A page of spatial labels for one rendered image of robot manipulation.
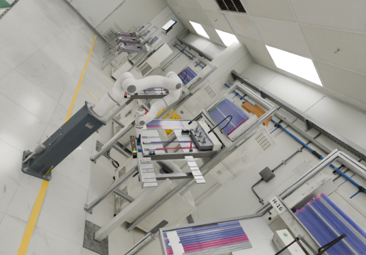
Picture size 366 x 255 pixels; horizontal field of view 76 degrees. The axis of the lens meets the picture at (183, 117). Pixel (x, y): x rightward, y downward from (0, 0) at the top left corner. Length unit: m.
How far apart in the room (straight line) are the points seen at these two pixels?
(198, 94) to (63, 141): 2.16
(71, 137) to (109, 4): 8.79
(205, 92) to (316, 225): 2.51
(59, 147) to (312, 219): 1.84
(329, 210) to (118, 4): 9.89
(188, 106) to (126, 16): 7.41
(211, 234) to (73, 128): 1.26
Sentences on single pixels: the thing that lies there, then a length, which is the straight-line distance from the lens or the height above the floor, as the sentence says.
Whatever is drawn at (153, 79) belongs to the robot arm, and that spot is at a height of 1.23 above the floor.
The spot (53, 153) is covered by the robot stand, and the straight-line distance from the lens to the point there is 2.16.
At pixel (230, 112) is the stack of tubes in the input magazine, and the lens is 2.48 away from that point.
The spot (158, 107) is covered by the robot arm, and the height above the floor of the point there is 1.09.
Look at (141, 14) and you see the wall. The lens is 10.59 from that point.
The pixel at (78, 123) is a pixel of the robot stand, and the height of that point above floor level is 0.58.
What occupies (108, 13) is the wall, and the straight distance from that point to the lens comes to 10.52.
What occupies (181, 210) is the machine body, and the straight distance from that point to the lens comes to 2.68.
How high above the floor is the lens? 1.40
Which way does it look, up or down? 6 degrees down
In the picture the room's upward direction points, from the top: 49 degrees clockwise
